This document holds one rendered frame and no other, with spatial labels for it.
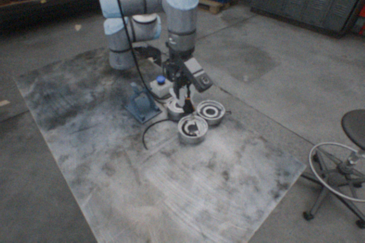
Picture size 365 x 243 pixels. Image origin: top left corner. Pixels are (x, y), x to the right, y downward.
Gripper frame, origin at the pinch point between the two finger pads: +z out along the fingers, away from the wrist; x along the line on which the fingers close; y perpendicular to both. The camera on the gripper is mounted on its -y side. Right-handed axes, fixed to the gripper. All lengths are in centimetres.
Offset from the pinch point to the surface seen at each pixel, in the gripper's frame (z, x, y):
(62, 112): 13, 31, 40
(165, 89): 10.1, -6.9, 20.2
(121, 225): 13.1, 35.2, -12.9
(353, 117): 31, -79, -42
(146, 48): 53, -67, 126
